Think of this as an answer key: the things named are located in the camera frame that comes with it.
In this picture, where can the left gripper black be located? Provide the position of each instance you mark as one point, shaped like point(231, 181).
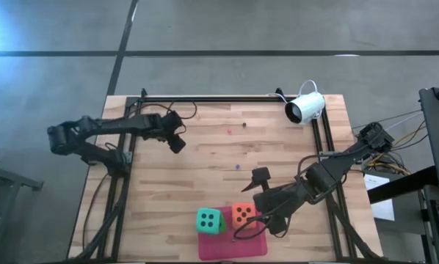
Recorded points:
point(170, 126)

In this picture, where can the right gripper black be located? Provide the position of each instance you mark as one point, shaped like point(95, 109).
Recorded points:
point(278, 199)

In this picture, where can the orange foam die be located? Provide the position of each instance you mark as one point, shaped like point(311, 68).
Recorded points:
point(241, 214)

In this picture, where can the green foam die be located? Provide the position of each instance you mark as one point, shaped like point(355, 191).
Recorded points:
point(223, 224)

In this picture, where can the cyan foam die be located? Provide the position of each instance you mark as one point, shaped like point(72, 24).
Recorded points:
point(208, 220)

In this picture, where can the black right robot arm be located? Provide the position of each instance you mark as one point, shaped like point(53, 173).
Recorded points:
point(337, 165)

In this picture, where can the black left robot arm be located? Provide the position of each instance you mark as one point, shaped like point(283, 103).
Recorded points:
point(105, 124)

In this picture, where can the pink plastic tray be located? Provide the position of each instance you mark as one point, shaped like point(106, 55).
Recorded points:
point(219, 249)

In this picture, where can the white paper sheet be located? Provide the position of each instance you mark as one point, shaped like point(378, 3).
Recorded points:
point(382, 209)

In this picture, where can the black beam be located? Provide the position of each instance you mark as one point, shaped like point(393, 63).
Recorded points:
point(399, 185)

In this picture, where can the grey metal stand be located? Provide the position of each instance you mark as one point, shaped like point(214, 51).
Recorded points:
point(6, 176)

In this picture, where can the white bullet camera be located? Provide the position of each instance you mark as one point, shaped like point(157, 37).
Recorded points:
point(309, 104)

